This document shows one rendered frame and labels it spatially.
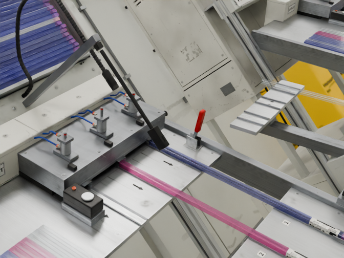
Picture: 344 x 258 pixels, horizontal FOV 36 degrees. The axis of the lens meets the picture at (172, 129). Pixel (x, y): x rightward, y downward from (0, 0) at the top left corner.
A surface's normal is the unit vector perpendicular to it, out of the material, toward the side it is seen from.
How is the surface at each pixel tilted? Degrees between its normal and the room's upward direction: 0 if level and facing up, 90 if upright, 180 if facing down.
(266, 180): 90
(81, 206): 90
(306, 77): 90
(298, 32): 44
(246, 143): 90
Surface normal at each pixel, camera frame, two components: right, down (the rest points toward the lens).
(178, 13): -0.58, 0.41
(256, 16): 0.61, -0.36
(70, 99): 0.08, -0.83
